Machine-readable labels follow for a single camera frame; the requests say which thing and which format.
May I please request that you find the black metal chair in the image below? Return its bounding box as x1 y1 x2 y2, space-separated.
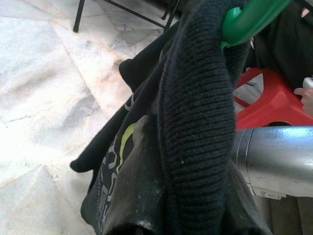
72 0 183 33

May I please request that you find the person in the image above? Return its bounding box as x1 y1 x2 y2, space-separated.
250 0 313 114

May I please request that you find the red plastic stool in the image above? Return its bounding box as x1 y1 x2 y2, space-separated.
233 68 313 131

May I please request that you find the green plastic clothes hanger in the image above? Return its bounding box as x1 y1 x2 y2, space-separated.
220 0 294 56

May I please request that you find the black printed polo shirt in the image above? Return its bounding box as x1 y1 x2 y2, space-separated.
69 0 251 235

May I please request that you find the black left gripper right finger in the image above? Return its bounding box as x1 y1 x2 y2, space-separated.
219 160 274 235

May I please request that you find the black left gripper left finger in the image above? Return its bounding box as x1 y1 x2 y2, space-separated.
104 115 172 235

